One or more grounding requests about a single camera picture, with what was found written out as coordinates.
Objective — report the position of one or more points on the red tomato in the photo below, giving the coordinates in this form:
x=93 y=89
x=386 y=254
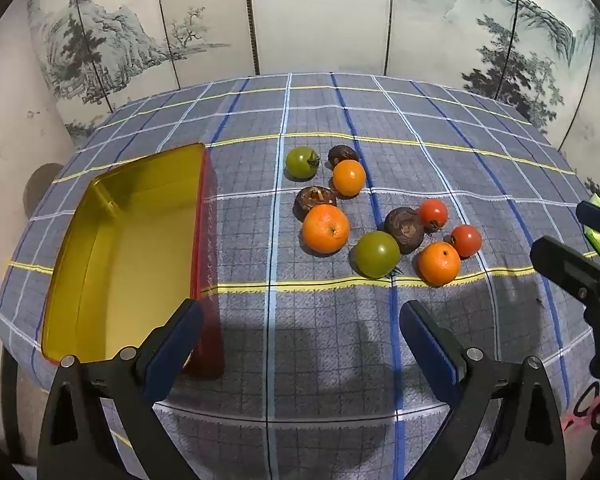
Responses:
x=466 y=241
x=433 y=214

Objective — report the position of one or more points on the red and gold tin box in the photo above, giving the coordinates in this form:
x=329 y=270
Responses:
x=130 y=260

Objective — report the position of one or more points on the grey round millstone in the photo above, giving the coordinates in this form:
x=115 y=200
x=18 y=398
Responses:
x=40 y=190

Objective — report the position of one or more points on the large green tomato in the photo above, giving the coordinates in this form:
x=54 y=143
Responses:
x=376 y=255

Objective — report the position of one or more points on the large mandarin orange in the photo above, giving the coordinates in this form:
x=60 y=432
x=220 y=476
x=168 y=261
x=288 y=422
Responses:
x=325 y=230

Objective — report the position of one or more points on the painted folding screen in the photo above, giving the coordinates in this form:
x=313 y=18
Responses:
x=320 y=20

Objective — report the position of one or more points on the small green tomato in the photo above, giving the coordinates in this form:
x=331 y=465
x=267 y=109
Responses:
x=300 y=164

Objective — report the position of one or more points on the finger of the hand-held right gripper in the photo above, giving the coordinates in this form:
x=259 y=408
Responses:
x=592 y=215
x=555 y=257

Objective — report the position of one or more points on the large brown wrinkled fruit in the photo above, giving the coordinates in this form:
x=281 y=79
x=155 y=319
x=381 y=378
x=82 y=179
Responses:
x=404 y=230

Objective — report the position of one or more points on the blue checked tablecloth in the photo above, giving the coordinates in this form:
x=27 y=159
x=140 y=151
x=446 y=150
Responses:
x=330 y=335

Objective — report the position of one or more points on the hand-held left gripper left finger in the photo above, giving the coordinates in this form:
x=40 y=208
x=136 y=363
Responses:
x=177 y=350

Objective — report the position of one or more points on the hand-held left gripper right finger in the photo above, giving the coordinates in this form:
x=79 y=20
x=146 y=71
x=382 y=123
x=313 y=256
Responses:
x=427 y=345

